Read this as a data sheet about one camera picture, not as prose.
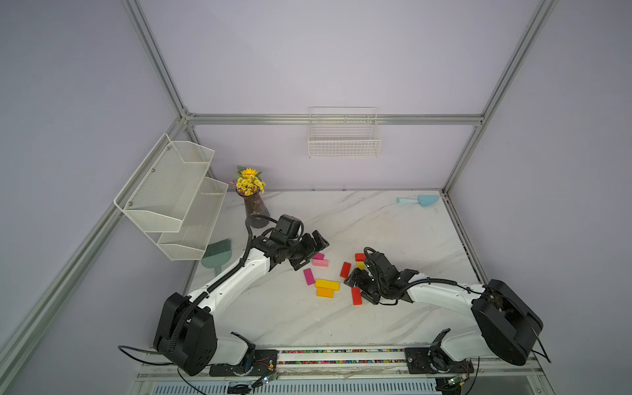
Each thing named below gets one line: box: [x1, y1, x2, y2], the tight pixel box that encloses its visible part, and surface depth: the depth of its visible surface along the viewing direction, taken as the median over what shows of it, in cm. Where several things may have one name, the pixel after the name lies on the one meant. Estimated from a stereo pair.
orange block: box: [316, 286, 335, 299], surface depth 90 cm
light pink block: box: [312, 258, 330, 268], surface depth 97 cm
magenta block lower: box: [303, 268, 316, 286], surface depth 93 cm
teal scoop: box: [396, 195, 439, 207], surface depth 120 cm
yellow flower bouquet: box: [234, 165, 267, 196], surface depth 92 cm
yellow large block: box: [315, 278, 340, 292], surface depth 92 cm
